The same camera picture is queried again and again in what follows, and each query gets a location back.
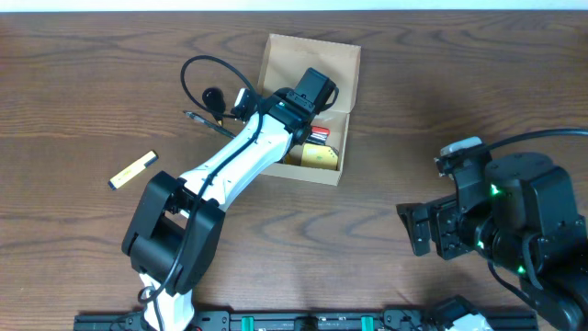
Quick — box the red black stapler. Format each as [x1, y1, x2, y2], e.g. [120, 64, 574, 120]
[306, 126, 330, 145]

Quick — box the brown cardboard box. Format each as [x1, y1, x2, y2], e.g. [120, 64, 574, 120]
[256, 34, 361, 186]

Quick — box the yellow sticky notepad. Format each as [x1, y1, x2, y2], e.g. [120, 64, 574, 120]
[300, 143, 339, 170]

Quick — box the black correction tape dispenser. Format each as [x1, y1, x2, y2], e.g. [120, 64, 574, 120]
[202, 86, 226, 126]

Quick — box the yellow highlighter marker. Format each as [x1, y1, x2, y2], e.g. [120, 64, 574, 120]
[107, 151, 159, 190]

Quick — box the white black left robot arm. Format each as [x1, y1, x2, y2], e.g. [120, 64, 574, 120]
[121, 87, 337, 330]

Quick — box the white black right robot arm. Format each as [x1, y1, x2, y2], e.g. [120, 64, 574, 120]
[396, 153, 587, 330]

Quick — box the black ballpoint pen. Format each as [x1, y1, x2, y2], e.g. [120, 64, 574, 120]
[183, 110, 236, 139]

